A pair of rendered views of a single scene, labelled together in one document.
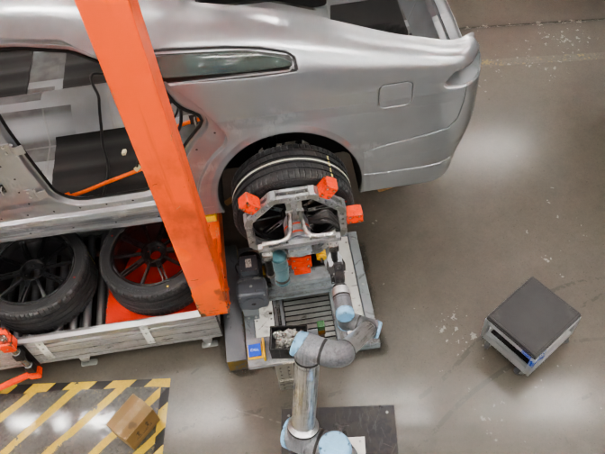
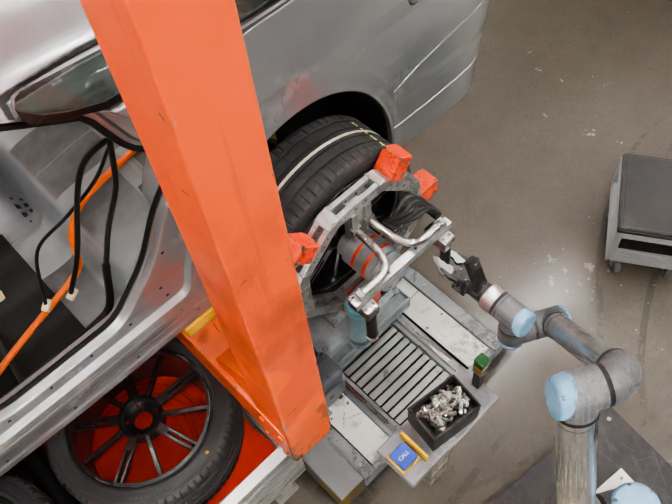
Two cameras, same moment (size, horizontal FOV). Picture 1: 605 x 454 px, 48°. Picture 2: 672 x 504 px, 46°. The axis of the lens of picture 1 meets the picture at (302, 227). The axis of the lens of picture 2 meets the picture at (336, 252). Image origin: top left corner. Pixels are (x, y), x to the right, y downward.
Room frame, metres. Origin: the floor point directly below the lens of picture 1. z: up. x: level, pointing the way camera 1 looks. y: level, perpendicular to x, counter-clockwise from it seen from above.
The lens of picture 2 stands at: (1.04, 0.91, 3.07)
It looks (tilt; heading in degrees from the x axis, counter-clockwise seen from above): 58 degrees down; 325
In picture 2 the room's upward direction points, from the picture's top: 8 degrees counter-clockwise
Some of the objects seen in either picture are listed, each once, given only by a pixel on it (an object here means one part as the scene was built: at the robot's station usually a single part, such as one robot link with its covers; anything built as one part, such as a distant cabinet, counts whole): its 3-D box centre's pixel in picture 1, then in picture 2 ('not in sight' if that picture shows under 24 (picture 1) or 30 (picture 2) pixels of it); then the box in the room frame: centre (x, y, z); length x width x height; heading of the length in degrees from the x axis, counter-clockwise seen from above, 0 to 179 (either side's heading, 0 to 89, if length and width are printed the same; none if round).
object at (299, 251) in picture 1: (297, 234); (372, 257); (2.08, 0.03, 0.85); 0.21 x 0.14 x 0.14; 2
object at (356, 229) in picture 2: (276, 224); (359, 256); (2.03, 0.13, 1.03); 0.19 x 0.18 x 0.11; 2
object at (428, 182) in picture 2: (353, 213); (421, 187); (2.17, -0.28, 0.85); 0.09 x 0.08 x 0.07; 92
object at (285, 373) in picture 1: (284, 367); (430, 451); (1.63, 0.19, 0.21); 0.10 x 0.10 x 0.42; 2
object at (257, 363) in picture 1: (286, 349); (438, 424); (1.63, 0.16, 0.44); 0.43 x 0.17 x 0.03; 92
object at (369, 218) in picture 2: (315, 219); (404, 216); (2.03, -0.07, 1.03); 0.19 x 0.18 x 0.11; 2
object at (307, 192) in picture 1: (295, 223); (357, 244); (2.15, 0.03, 0.85); 0.54 x 0.07 x 0.54; 92
